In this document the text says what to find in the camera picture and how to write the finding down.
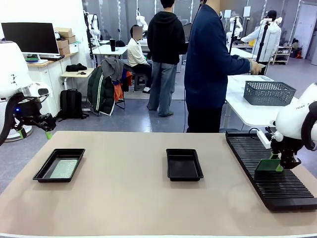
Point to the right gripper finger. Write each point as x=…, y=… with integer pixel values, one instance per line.
x=274, y=155
x=290, y=161

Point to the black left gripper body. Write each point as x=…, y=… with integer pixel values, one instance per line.
x=27, y=109

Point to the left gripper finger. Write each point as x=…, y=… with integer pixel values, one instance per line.
x=48, y=122
x=21, y=131

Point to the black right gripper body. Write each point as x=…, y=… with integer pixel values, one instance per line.
x=286, y=146

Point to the green perforated circuit board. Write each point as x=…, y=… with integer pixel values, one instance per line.
x=267, y=165
x=65, y=168

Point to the black plastic ESD tray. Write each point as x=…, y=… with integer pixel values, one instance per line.
x=43, y=171
x=183, y=165

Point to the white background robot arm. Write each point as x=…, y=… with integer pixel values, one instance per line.
x=142, y=21
x=94, y=24
x=236, y=24

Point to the person's right forearm navy sleeve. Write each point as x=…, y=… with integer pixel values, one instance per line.
x=241, y=64

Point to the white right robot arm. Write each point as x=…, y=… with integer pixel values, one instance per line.
x=292, y=119

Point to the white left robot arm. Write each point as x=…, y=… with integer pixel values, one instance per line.
x=12, y=67

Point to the person's right hand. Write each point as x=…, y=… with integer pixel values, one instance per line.
x=253, y=66

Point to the black slotted board rack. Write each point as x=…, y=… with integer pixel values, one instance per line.
x=280, y=188

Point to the black backpack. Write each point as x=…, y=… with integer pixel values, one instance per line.
x=71, y=104

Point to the white cabinet with wooden top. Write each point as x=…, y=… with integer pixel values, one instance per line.
x=54, y=74

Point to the white rounded table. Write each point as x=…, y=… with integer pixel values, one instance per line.
x=247, y=111

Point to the small white side table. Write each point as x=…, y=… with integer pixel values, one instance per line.
x=74, y=74

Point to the grey plastic basket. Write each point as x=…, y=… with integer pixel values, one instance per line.
x=268, y=93

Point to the black keyboard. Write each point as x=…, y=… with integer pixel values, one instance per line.
x=53, y=58

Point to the dark green padded jacket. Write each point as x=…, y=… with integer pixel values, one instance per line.
x=100, y=91

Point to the black folded clothing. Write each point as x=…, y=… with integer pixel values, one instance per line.
x=76, y=67

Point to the small cardboard box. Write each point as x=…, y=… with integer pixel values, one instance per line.
x=64, y=50
x=71, y=39
x=62, y=43

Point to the white paper sheet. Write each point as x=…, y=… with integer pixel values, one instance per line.
x=262, y=78

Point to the black computer monitor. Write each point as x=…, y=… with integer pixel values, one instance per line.
x=31, y=37

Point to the white storage box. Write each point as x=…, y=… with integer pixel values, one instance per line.
x=74, y=48

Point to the orange garment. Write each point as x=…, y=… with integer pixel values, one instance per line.
x=119, y=90

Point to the large cardboard box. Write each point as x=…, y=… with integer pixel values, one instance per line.
x=64, y=32

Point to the grey hoodie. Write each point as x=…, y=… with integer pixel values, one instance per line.
x=112, y=67

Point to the metal shelf rack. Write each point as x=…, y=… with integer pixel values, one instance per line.
x=282, y=55

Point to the white office desk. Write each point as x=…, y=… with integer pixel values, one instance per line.
x=109, y=50

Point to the grey stool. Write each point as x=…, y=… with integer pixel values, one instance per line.
x=140, y=81

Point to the black tumbler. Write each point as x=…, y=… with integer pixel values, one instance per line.
x=113, y=45

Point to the person in white coat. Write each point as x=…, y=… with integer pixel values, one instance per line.
x=270, y=39

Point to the yellow container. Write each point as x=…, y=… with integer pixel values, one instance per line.
x=252, y=42

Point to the black tripod stand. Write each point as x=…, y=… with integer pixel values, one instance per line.
x=231, y=42
x=263, y=39

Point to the seated person in white sweater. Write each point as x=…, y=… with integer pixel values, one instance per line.
x=136, y=54

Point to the person in navy jacket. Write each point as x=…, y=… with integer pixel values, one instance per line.
x=208, y=62

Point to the grey door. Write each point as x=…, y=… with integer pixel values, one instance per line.
x=308, y=29

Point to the person in black hoodie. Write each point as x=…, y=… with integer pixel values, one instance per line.
x=164, y=44

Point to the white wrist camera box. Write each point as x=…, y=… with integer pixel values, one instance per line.
x=263, y=139

